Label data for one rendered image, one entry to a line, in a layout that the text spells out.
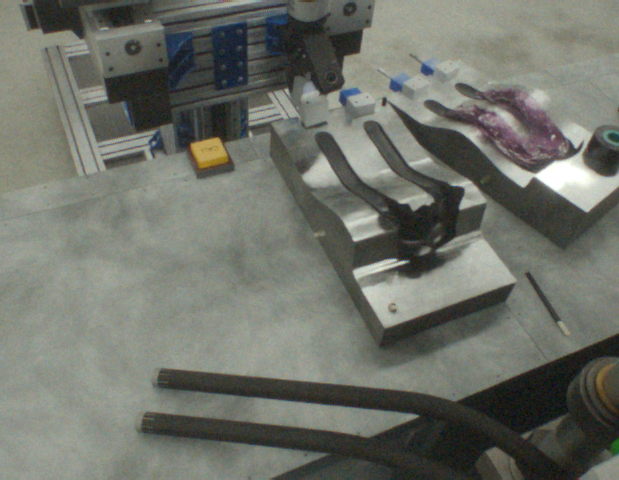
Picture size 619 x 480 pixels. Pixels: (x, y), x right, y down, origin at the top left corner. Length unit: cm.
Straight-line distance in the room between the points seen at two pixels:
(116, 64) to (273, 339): 67
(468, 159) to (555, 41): 234
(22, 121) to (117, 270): 174
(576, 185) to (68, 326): 94
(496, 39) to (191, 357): 277
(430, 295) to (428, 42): 240
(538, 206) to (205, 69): 85
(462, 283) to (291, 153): 41
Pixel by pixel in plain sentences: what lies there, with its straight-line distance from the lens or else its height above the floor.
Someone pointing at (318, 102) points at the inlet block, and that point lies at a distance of 120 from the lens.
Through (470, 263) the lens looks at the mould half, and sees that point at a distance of 110.
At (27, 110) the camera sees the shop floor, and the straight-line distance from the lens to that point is 285.
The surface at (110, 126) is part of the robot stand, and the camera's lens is 235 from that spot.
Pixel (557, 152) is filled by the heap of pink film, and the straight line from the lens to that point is 132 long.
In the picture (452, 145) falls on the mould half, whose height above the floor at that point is 86.
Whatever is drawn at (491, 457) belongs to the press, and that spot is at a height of 79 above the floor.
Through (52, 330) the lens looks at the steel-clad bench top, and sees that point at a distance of 108.
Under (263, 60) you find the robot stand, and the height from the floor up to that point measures 78.
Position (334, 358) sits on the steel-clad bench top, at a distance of 101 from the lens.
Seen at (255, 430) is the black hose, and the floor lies 86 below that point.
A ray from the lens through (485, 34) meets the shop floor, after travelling 349.
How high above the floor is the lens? 168
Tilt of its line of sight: 50 degrees down
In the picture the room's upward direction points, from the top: 6 degrees clockwise
